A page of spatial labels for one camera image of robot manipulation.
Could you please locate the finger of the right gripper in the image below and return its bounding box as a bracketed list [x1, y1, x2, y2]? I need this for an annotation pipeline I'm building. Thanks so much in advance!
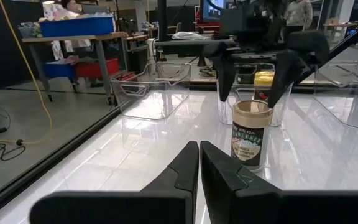
[206, 42, 239, 103]
[267, 30, 331, 108]

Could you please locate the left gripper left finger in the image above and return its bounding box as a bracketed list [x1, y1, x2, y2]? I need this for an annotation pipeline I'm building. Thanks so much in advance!
[29, 141, 200, 224]

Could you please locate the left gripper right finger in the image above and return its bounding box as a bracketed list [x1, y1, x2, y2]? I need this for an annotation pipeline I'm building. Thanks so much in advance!
[200, 141, 358, 224]

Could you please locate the tan lid seasoning jar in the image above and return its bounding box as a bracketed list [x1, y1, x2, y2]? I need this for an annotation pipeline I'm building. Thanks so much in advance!
[230, 99, 273, 172]

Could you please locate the clear plastic bin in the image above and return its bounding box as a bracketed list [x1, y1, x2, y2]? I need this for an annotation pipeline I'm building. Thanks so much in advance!
[216, 62, 294, 128]
[313, 60, 358, 129]
[110, 62, 192, 121]

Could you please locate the person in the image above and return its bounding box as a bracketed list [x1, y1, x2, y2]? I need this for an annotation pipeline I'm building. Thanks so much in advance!
[50, 0, 105, 88]
[283, 0, 314, 34]

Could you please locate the grey desk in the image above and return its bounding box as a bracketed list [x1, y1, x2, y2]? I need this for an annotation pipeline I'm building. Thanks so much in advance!
[153, 39, 239, 58]

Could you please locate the clear plastic bag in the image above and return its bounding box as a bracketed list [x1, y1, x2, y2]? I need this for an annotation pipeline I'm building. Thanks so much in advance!
[171, 30, 211, 41]

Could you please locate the blue screen monitor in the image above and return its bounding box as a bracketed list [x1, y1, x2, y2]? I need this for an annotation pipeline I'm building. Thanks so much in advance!
[201, 0, 227, 23]

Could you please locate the black desk brace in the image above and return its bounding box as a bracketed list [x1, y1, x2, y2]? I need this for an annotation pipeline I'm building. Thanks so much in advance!
[292, 15, 358, 86]

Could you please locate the red storage bin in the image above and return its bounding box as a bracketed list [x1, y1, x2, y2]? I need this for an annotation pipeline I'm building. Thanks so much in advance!
[75, 58, 120, 80]

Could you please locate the blue storage bin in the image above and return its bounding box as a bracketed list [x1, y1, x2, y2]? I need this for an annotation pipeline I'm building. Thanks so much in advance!
[39, 16, 116, 38]
[44, 60, 76, 79]

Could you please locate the grey work table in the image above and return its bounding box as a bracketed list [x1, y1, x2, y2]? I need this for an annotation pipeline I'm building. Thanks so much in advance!
[21, 30, 129, 106]

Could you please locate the black table frame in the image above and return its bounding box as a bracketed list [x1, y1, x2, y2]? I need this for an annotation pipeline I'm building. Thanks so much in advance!
[0, 105, 122, 220]

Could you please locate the black floor cable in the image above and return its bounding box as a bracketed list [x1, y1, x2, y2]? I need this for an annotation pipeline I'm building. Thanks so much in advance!
[0, 136, 27, 165]

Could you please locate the yellow cable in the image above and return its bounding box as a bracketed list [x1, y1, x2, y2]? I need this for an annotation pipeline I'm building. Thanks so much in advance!
[0, 0, 54, 147]

